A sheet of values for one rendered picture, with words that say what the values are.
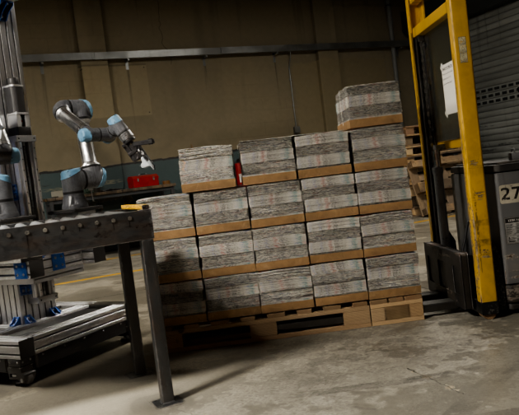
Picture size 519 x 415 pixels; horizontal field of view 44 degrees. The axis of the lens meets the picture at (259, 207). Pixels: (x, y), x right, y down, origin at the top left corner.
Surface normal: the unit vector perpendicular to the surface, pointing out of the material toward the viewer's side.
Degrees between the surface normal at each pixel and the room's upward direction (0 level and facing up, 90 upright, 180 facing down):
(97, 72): 90
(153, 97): 90
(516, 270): 90
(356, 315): 90
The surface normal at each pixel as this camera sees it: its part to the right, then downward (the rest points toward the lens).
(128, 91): 0.39, 0.00
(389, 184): 0.06, 0.04
